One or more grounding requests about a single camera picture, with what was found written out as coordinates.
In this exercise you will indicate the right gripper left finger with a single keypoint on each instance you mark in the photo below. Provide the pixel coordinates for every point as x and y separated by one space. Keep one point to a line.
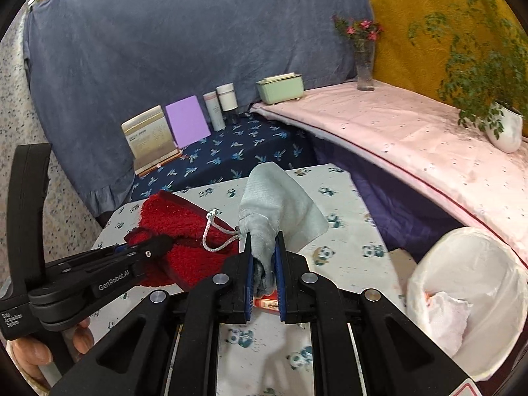
249 284

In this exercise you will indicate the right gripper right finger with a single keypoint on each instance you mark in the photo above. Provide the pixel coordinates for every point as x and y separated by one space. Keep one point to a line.
279 275

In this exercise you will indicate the red gold cigarette box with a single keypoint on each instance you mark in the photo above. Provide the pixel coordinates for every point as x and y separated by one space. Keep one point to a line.
267 302

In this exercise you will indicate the grey drawstring pouch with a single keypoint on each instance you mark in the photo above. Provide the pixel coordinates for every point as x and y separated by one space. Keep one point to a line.
273 202

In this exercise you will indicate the red fuzzy cloth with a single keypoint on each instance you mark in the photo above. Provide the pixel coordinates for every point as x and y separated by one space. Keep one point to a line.
195 254

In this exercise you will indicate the white tissue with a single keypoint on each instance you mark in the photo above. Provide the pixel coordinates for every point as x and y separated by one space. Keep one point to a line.
448 319

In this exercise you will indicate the white bag lined trash bin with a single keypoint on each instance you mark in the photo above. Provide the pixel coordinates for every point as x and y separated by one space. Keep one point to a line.
471 266

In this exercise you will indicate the person's left hand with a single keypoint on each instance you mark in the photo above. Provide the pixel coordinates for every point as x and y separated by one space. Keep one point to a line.
32 354

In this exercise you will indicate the navy floral cloth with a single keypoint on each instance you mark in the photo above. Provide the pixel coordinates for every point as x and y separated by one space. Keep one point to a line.
228 155

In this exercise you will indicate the dark purple cloth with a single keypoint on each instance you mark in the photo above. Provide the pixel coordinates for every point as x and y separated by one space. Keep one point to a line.
404 218

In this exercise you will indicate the purple notebook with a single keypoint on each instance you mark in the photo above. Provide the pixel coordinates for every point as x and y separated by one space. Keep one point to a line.
187 121

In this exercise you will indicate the green tissue box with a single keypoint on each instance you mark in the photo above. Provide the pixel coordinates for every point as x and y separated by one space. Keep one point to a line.
280 88

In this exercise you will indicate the white cosmetic tube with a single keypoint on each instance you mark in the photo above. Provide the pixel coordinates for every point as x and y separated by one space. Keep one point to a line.
214 110

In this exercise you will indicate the white cosmetic jar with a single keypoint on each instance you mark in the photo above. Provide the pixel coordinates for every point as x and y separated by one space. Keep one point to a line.
228 102

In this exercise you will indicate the pink bed sheet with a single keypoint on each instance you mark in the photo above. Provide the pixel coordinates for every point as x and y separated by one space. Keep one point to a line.
417 140

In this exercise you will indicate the glass vase red flowers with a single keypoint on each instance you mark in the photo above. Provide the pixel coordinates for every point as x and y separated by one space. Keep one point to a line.
363 36

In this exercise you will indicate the blue grey backdrop cloth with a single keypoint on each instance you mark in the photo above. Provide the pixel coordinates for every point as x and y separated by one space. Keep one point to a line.
94 64

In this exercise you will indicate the potted green plant white pot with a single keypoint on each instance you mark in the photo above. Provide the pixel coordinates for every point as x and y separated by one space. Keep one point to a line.
486 68

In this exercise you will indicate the mustard yellow backdrop cloth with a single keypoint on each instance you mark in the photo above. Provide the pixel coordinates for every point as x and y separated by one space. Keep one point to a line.
418 68

